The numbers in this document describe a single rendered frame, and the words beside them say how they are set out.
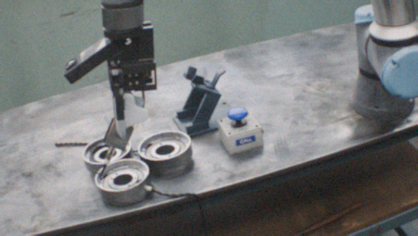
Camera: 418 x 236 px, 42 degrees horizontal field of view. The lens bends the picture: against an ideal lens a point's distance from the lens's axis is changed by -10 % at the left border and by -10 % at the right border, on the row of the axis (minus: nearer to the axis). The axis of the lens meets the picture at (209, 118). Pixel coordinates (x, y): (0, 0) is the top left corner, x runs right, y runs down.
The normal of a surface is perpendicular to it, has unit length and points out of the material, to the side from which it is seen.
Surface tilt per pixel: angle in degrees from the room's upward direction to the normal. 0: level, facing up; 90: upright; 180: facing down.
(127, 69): 91
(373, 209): 0
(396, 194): 0
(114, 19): 87
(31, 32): 90
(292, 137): 0
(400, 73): 98
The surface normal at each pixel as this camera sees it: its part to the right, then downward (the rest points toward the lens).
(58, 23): 0.26, 0.44
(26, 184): -0.15, -0.86
